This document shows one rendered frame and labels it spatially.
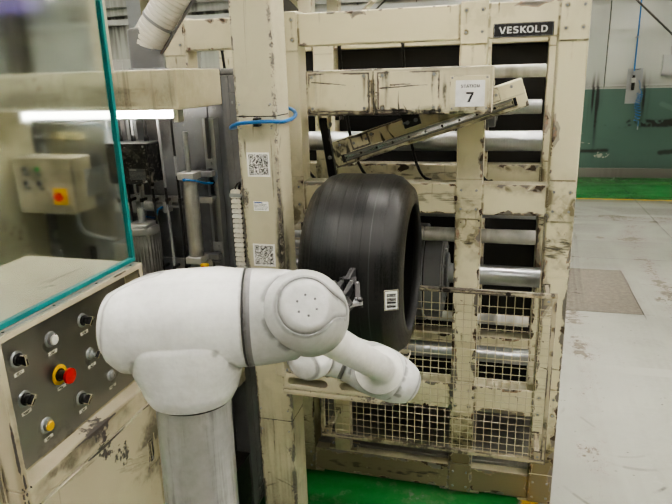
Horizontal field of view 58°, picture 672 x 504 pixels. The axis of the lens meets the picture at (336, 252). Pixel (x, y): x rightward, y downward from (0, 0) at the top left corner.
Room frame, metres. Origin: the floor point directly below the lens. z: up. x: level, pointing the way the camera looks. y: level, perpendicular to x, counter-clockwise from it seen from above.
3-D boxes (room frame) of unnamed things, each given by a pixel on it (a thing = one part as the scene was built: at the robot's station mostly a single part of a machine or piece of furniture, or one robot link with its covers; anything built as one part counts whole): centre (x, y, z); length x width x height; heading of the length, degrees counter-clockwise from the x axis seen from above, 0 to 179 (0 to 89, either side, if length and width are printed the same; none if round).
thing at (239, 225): (1.93, 0.30, 1.19); 0.05 x 0.04 x 0.48; 164
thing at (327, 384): (1.75, 0.00, 0.83); 0.36 x 0.09 x 0.06; 74
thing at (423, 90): (2.13, -0.24, 1.71); 0.61 x 0.25 x 0.15; 74
